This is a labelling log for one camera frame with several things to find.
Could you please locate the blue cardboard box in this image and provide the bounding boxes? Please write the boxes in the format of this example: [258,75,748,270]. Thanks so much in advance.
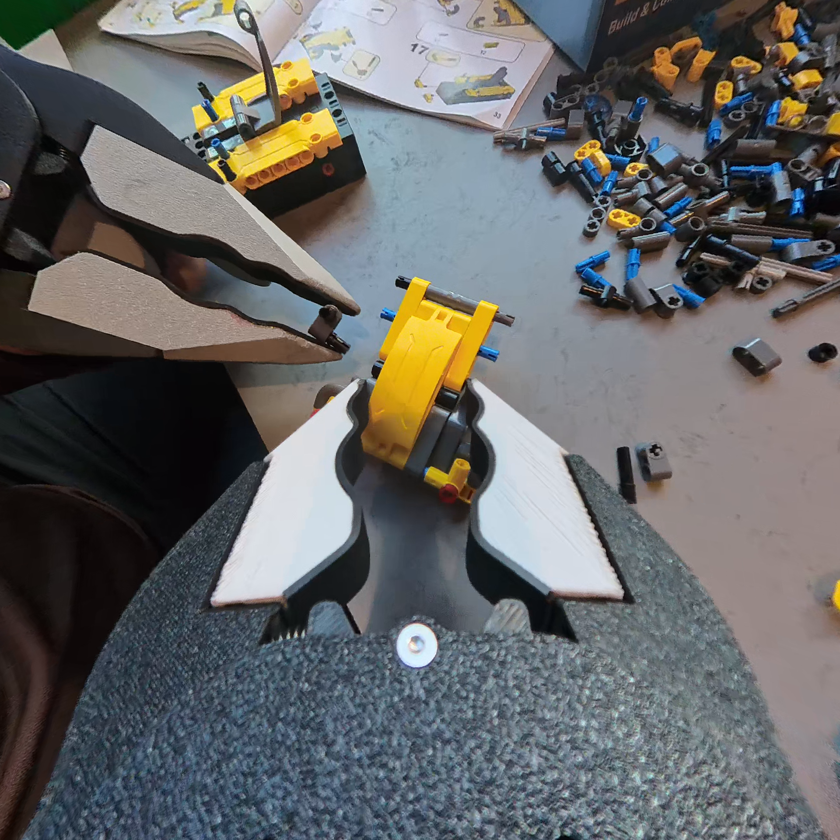
[512,0,729,73]

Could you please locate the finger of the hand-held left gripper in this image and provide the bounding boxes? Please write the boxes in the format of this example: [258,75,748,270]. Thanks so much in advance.
[28,251,345,365]
[79,125,362,317]

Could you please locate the person's legs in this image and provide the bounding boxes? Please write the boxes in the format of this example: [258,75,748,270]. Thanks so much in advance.
[0,357,270,559]

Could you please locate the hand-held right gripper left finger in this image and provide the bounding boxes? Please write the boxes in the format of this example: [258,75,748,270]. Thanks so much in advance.
[209,378,370,608]

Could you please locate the open instruction booklet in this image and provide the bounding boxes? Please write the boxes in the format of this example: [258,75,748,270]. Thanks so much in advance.
[98,0,555,131]

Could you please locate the grey cross-hole block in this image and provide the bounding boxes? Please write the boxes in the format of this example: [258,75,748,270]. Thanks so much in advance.
[635,441,673,482]

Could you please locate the yellow curved brick assembly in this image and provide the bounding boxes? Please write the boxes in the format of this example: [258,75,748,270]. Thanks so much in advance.
[314,277,516,505]

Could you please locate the small grey connector brick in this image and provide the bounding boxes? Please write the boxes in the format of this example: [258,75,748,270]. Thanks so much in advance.
[308,305,352,355]

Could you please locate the grey rounded loose brick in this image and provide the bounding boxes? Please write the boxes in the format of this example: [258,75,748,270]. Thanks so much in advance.
[731,338,783,377]

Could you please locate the green panel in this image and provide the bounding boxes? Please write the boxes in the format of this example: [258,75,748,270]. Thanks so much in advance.
[0,0,106,50]

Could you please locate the yellow black brick chassis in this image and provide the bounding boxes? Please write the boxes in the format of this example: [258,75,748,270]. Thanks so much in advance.
[180,0,367,217]

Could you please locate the pile of loose brick parts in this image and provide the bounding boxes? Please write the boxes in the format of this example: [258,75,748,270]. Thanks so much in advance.
[493,0,840,320]

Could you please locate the person's maroon garment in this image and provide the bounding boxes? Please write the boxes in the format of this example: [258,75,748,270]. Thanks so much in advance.
[0,486,165,840]

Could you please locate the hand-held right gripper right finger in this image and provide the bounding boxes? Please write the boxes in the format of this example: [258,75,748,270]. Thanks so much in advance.
[465,379,626,601]

